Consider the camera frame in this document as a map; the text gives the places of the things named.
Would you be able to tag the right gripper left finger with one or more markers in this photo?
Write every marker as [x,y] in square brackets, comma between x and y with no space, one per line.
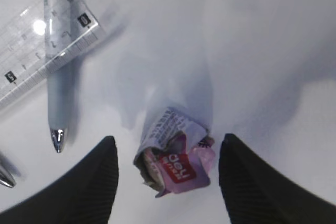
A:
[85,194]

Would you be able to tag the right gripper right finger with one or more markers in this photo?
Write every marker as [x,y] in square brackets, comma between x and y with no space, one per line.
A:
[254,192]

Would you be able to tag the cream grip pen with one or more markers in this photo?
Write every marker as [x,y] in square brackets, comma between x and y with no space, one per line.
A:
[7,179]

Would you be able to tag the blue grip pen on ruler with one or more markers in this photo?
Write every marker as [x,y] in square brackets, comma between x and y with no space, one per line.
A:
[60,82]

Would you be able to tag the clear plastic ruler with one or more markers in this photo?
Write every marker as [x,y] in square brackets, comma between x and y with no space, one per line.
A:
[23,50]

